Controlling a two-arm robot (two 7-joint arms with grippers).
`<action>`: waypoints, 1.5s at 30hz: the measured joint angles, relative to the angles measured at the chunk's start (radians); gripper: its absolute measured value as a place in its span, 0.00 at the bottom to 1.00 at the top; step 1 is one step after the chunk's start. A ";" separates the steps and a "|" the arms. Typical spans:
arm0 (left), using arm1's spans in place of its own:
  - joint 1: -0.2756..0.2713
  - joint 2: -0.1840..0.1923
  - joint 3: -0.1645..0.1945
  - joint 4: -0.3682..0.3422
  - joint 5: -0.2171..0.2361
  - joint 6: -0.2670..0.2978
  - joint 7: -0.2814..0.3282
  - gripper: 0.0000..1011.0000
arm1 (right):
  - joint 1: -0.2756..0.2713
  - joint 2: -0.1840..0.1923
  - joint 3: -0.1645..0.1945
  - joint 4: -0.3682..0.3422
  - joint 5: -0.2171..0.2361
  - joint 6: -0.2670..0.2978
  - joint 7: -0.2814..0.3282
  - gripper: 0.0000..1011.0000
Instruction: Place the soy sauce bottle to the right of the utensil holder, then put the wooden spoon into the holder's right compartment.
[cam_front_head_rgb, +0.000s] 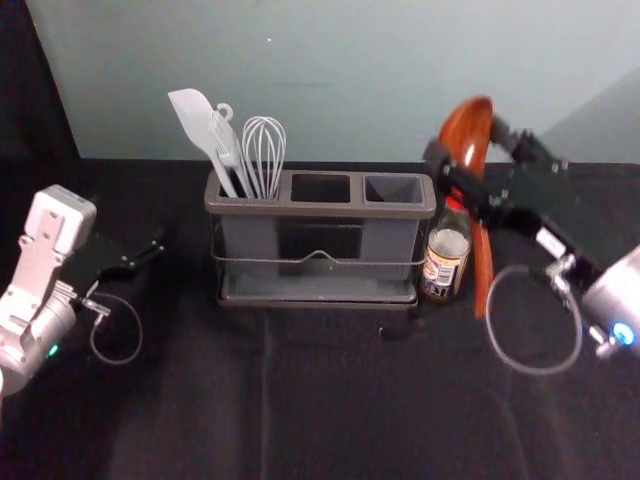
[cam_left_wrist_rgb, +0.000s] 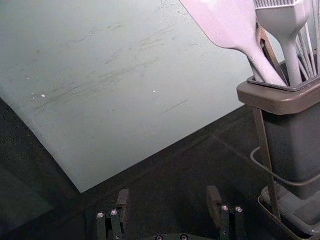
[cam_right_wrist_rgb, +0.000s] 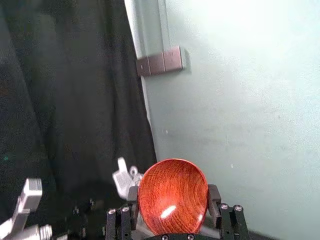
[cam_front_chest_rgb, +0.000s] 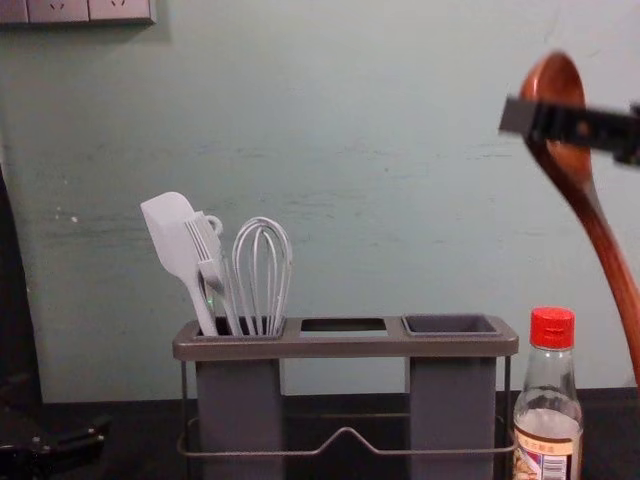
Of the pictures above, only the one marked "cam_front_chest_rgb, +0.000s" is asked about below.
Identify grey slotted turner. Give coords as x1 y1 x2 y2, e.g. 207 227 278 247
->
183 210 244 337

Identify grey utensil with loop end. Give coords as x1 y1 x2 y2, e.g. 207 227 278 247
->
201 213 227 284

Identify brown wooden spoon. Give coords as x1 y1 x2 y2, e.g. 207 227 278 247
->
517 49 640 389

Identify grey whisk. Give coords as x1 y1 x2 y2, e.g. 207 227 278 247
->
231 216 294 336

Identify grey plastic holder cup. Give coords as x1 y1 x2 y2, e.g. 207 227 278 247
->
192 314 288 480
401 312 500 480

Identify grey silicone spatula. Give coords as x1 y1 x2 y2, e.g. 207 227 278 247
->
139 191 220 337

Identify grey utensil holder rack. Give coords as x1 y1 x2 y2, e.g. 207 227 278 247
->
172 313 520 480

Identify white wall socket panel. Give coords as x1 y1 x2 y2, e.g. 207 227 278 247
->
0 0 158 27

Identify clear bottle with red cap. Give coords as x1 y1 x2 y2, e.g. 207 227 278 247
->
512 306 585 480

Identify black table cloth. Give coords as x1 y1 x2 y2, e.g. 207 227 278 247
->
0 387 640 480

